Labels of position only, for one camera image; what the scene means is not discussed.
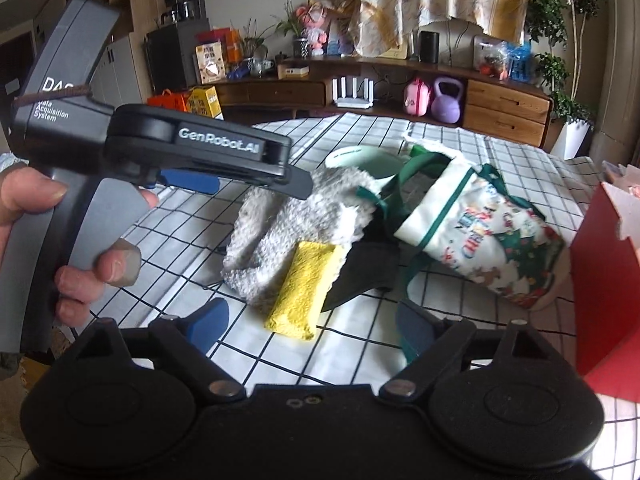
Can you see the black speaker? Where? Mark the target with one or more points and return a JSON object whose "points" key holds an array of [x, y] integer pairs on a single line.
{"points": [[429, 47]]}

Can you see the pink doll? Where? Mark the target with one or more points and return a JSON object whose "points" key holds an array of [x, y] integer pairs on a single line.
{"points": [[312, 25]]}

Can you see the orange gift bag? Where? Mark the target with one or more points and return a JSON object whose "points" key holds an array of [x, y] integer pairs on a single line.
{"points": [[167, 100]]}

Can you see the black cabinet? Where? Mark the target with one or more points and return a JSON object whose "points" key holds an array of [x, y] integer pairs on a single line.
{"points": [[170, 60]]}

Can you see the yellow carton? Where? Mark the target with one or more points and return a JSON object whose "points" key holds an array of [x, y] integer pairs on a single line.
{"points": [[205, 102]]}

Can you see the red cardboard box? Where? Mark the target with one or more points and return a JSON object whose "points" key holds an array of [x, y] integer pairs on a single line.
{"points": [[605, 285]]}

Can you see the yellow cloth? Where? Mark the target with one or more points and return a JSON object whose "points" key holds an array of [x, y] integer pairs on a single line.
{"points": [[300, 290]]}

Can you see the purple kettlebell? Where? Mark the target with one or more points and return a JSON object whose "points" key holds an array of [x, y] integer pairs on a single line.
{"points": [[446, 102]]}

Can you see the white fluffy towel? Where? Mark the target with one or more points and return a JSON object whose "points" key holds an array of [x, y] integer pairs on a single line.
{"points": [[280, 220]]}

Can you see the black cloth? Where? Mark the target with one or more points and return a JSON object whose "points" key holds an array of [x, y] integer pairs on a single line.
{"points": [[365, 265]]}

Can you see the wooden media cabinet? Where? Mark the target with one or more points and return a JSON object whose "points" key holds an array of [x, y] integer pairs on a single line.
{"points": [[500, 105]]}

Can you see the festive print tote bag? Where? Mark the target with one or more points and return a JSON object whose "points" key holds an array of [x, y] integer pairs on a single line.
{"points": [[480, 230]]}

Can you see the clear bag of fruit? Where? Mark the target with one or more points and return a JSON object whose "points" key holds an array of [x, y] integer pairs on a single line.
{"points": [[490, 57]]}

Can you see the black coffee machine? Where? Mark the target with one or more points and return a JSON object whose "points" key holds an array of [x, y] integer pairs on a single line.
{"points": [[185, 2]]}

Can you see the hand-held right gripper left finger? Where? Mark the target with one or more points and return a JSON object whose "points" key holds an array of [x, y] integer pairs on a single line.
{"points": [[210, 322]]}

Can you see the beige printed box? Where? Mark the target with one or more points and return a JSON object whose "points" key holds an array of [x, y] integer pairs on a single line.
{"points": [[209, 62]]}

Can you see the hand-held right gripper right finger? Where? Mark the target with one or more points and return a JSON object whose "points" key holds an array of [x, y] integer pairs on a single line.
{"points": [[415, 330]]}

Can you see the mint green cup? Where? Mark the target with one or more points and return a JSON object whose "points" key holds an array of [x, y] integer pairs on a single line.
{"points": [[370, 162]]}

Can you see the person's left hand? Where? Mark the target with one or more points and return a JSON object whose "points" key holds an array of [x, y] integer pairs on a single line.
{"points": [[30, 195]]}

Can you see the glass jar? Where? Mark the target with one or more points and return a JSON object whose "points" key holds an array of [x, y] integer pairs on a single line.
{"points": [[260, 66]]}

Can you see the white router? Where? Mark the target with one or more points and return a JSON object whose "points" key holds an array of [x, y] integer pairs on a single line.
{"points": [[352, 92]]}

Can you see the small potted plant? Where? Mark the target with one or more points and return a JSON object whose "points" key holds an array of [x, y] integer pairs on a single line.
{"points": [[300, 42]]}

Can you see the white checked blanket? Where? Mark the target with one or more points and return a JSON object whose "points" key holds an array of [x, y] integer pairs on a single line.
{"points": [[200, 260]]}

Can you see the blue packaging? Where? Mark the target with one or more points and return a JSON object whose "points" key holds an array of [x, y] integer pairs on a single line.
{"points": [[520, 60]]}

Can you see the tall potted tree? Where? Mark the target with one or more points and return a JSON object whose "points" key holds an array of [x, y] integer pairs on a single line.
{"points": [[560, 35]]}

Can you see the beige flat box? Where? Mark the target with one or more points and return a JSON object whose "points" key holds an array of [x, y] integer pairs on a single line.
{"points": [[292, 71]]}

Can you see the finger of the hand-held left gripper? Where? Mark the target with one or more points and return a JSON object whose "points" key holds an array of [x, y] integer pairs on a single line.
{"points": [[297, 182], [192, 181]]}

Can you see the red orange box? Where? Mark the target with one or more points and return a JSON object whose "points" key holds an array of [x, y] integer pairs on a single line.
{"points": [[227, 40]]}

